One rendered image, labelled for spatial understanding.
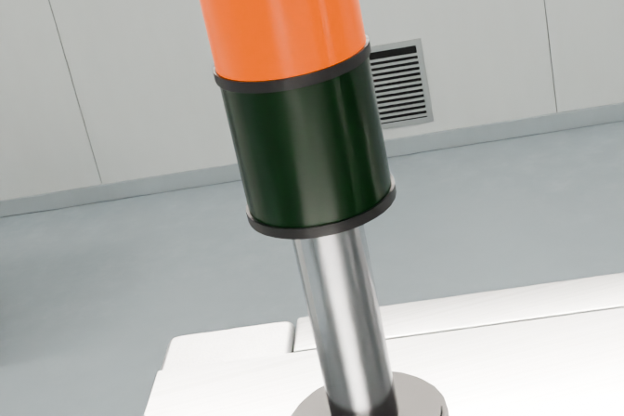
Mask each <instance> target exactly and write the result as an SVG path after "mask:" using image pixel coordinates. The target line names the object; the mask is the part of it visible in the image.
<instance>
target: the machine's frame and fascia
mask: <svg viewBox="0 0 624 416"><path fill-rule="evenodd" d="M380 311H381V317H382V322H383V330H384V335H385V340H386V345H387V350H388V355H389V359H390V364H391V370H392V371H399V372H404V373H407V374H410V375H413V376H417V377H419V378H422V379H424V380H425V381H426V382H428V383H430V384H432V385H434V386H435V387H436V388H437V389H438V390H439V392H440V393H441V394H442V395H443V396H444V398H445V400H446V403H447V406H448V415H449V416H624V273H617V274H611V275H604V276H598V277H590V278H584V279H572V280H565V281H558V282H552V283H544V284H538V285H531V286H525V287H518V288H512V289H504V290H497V291H491V292H479V293H472V294H465V295H458V296H451V297H445V298H438V299H432V300H425V301H418V302H411V303H405V304H398V305H386V306H380ZM323 385H324V383H323V379H322V375H321V370H320V366H319V359H318V354H317V350H316V346H315V342H314V337H313V332H312V329H311V324H310V320H309V317H305V318H299V319H298V320H297V324H296V332H295V339H294V347H293V353H288V354H281V355H275V356H267V357H255V358H247V359H241V360H234V361H227V362H220V363H214V364H206V365H200V366H193V367H186V368H179V369H172V370H159V371H157V374H156V377H155V380H154V383H153V386H152V389H151V392H150V395H149V401H148V404H147V407H146V409H145V412H144V416H291V415H292V414H293V412H294V411H295V409H296V408H297V406H298V405H299V404H300V403H301V402H302V401H303V400H304V399H305V398H306V397H308V396H309V395H310V394H311V393H312V392H314V391H315V390H317V389H318V388H320V387H321V386H323Z"/></svg>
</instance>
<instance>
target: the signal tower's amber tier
mask: <svg viewBox="0 0 624 416"><path fill-rule="evenodd" d="M200 4H201V12H202V15H203V19H204V23H205V28H206V31H207V35H208V39H209V44H210V47H211V51H212V55H213V60H214V66H215V70H216V72H217V73H218V74H219V75H220V76H222V77H224V78H227V79H230V80H236V81H268V80H277V79H283V78H289V77H294V76H298V75H302V74H306V73H310V72H315V71H319V70H322V69H325V68H327V67H330V66H332V65H334V64H337V63H339V62H341V61H344V60H346V59H348V58H350V57H352V56H353V55H355V54H356V53H357V52H358V51H359V50H360V49H361V48H362V47H363V46H364V45H365V44H366V35H365V31H364V25H363V20H362V15H361V10H360V4H359V0H200Z"/></svg>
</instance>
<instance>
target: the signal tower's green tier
mask: <svg viewBox="0 0 624 416"><path fill-rule="evenodd" d="M220 91H221V95H222V99H223V102H224V107H225V111H226V115H227V122H228V126H229V130H230V134H231V138H232V142H233V146H234V150H235V154H236V158H237V162H238V166H239V170H240V177H241V181H242V185H243V189H244V193H245V197H246V201H247V205H248V209H249V212H250V215H251V216H252V217H253V218H254V219H255V220H257V221H258V222H261V223H263V224H265V225H269V226H272V227H279V228H309V227H316V226H321V225H327V224H330V223H334V222H338V221H342V220H345V219H347V218H350V217H352V216H355V215H358V214H361V213H363V212H365V211H367V210H369V209H370V208H371V207H373V206H374V205H376V204H377V203H379V202H380V201H381V200H382V199H383V198H384V197H385V196H386V195H387V194H388V192H389V190H390V188H391V186H392V181H391V176H390V171H389V165H388V160H387V155H386V149H385V144H384V134H383V129H382V124H381V119H380V113H379V109H378V103H377V97H376V93H375V87H374V82H373V77H372V72H371V62H370V57H368V58H367V59H366V60H365V61H364V62H363V63H362V64H360V65H359V66H358V67H356V68H355V69H353V70H352V71H349V72H347V73H345V74H342V75H340V76H338V77H335V78H333V79H330V80H328V81H325V82H322V83H319V84H312V85H310V86H306V87H301V88H296V89H292V90H287V91H279V92H273V93H260V94H246V93H237V92H230V91H227V90H225V89H222V88H221V87H220Z"/></svg>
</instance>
